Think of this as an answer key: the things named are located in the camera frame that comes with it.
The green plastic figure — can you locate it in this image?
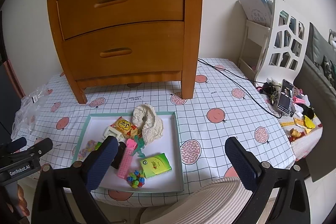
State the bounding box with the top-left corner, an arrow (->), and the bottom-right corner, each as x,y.
132,135 -> 146,159

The white teal-rimmed tray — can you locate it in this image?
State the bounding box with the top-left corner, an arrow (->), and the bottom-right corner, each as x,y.
73,112 -> 184,193

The white magazine rack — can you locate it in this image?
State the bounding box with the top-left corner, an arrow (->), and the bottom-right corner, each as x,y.
238,0 -> 309,85

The fruit pattern tablecloth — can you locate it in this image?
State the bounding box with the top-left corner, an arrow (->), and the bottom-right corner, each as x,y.
17,59 -> 295,207

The black cable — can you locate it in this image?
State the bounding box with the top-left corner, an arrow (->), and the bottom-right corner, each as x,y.
197,57 -> 283,119

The pastel braided rope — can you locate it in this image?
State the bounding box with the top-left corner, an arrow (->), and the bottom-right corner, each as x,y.
78,139 -> 99,161

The smartphone on stand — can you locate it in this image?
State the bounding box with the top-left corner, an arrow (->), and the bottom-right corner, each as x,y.
277,79 -> 294,114

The wooden drawer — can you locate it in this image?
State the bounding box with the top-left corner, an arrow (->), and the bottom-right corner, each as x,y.
63,21 -> 184,80
58,0 -> 184,39

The black toy car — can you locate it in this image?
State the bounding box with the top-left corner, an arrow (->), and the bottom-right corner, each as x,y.
110,141 -> 126,169

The colourful bead toy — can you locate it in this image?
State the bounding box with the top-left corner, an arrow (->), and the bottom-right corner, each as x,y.
126,170 -> 145,189

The yellow toy clutter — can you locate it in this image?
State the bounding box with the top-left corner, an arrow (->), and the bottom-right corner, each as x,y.
303,115 -> 315,130

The wooden nightstand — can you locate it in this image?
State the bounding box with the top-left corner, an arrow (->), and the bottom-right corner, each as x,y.
47,0 -> 202,104

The clear plastic bag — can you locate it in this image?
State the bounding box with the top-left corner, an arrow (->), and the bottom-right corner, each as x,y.
11,85 -> 49,139

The pink hair roller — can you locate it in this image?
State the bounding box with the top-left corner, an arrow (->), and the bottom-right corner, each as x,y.
117,139 -> 137,179

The cream lace cloth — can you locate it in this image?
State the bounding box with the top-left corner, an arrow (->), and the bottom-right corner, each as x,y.
132,103 -> 163,145

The yellow snack packet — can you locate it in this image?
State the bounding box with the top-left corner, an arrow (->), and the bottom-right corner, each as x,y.
111,117 -> 138,139

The green tissue pack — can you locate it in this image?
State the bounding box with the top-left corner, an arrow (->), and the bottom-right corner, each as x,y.
94,142 -> 102,151
140,153 -> 172,178

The grey sofa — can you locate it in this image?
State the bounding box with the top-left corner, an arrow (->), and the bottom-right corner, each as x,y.
293,21 -> 336,135

